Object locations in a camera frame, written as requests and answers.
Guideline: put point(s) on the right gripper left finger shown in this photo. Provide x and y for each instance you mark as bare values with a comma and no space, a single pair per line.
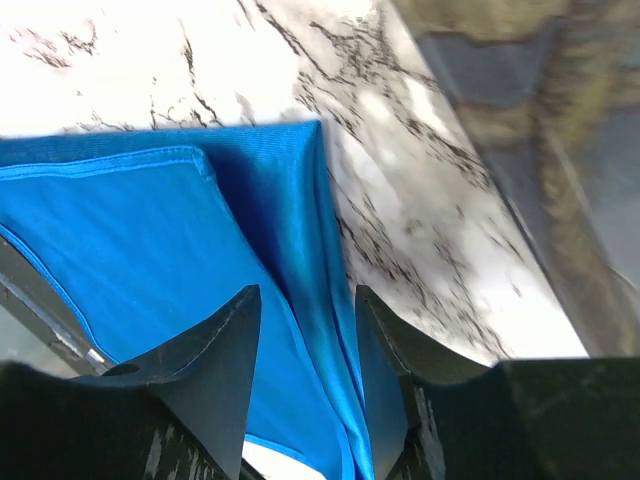
204,376

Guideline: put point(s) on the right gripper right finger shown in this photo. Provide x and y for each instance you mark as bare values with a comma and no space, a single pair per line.
394,355

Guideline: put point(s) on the blue cloth napkin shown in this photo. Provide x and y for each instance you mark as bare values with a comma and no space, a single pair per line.
143,234

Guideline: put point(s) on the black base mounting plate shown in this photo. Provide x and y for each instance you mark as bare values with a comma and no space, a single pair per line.
38,327

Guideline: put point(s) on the green floral serving tray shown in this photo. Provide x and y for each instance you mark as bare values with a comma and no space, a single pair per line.
547,92

